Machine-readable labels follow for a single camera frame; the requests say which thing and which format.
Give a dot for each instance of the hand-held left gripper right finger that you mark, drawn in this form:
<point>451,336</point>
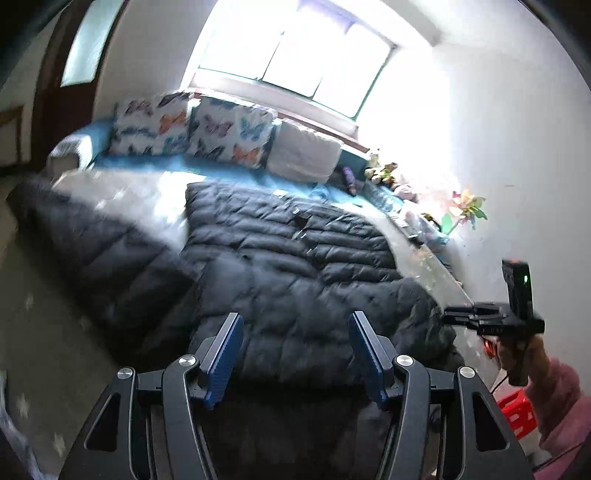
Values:
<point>367,355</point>

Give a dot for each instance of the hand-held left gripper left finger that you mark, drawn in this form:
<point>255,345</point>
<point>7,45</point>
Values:
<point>226,355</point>

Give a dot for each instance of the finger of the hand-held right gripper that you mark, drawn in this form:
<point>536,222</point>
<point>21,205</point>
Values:
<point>457,320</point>
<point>457,309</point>

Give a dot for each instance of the black puffer jacket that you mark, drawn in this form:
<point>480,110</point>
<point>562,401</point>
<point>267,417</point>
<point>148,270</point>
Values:
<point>286,277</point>

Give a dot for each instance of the person's right forearm pink sleeve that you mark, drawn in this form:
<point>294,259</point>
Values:
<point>565,401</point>

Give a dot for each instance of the person's right hand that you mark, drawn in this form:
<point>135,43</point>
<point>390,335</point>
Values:
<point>538,353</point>

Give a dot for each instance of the artificial flower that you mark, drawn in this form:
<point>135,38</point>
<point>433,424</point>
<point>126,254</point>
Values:
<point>464,207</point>

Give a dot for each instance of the red plastic stool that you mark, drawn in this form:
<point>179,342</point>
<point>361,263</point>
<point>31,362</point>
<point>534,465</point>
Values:
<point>517,410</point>

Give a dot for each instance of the pink plush toy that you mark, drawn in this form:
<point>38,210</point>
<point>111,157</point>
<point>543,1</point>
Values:
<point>406,191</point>

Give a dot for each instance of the purple toy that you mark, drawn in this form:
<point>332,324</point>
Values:
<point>349,181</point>

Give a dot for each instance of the bed with blue sheet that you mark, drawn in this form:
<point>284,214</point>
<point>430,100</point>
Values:
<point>152,162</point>

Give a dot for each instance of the white pillow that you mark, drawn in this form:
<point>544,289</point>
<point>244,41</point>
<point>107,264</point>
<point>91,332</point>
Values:
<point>302,150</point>

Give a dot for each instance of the butterfly print pillow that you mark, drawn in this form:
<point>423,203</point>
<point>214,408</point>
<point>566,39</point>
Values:
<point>231,129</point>
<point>147,124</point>

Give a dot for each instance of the brown wooden door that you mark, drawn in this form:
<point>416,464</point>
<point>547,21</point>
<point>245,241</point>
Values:
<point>51,106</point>

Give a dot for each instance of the window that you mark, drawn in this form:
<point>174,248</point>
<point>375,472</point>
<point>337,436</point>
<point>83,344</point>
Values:
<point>295,50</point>

